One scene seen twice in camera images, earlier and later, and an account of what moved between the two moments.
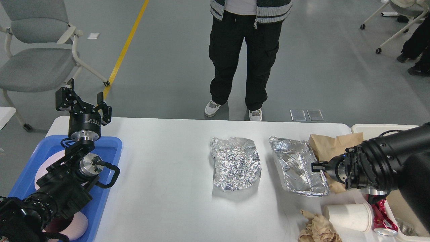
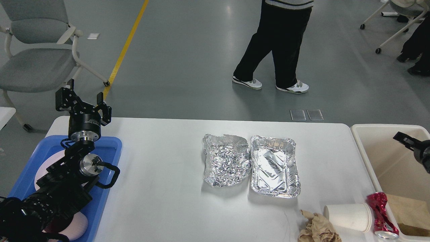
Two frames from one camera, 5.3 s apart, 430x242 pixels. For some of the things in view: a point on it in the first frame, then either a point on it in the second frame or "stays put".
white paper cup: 357,216 stays put
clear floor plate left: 298,115 stays put
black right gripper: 338,167 -> 421,149
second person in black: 417,43 stays put
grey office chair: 37,53 stays put
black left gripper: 84,127 stays put
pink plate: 54,159 stays put
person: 257,21 -> 281,30
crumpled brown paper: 318,228 stays put
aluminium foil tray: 294,158 -> 275,169
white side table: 6,113 stays put
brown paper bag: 326,147 -> 413,217
